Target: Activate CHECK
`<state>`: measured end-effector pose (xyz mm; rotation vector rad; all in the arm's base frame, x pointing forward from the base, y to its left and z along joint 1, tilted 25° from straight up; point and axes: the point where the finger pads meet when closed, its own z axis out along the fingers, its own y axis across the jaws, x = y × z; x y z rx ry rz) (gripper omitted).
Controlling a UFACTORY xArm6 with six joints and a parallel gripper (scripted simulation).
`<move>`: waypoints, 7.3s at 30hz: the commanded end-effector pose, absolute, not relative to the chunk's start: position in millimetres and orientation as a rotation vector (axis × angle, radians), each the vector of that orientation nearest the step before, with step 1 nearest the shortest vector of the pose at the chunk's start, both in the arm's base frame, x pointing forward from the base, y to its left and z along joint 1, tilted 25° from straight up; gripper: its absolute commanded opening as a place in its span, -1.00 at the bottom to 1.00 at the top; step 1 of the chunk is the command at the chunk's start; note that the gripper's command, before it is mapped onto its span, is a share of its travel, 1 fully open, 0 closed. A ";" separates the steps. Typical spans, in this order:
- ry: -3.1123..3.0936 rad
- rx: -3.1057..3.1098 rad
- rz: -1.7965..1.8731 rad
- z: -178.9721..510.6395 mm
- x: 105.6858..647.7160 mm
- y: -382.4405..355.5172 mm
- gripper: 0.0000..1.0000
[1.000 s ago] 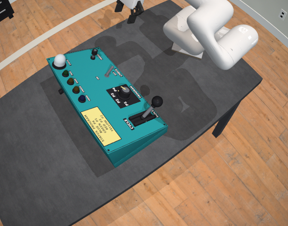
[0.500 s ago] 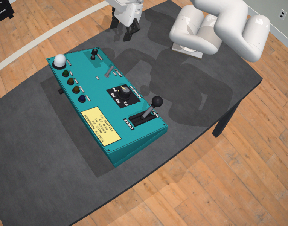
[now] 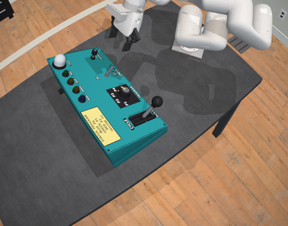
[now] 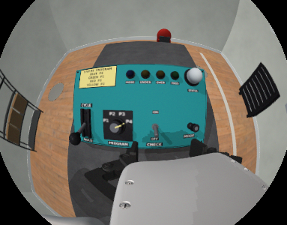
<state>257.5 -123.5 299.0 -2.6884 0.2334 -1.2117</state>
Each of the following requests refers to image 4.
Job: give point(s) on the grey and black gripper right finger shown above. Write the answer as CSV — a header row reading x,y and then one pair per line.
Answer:
x,y
198,148

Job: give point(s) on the teal control console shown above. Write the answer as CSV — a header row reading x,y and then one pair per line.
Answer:
x,y
122,103

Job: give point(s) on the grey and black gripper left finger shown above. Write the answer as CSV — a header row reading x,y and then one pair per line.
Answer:
x,y
97,179

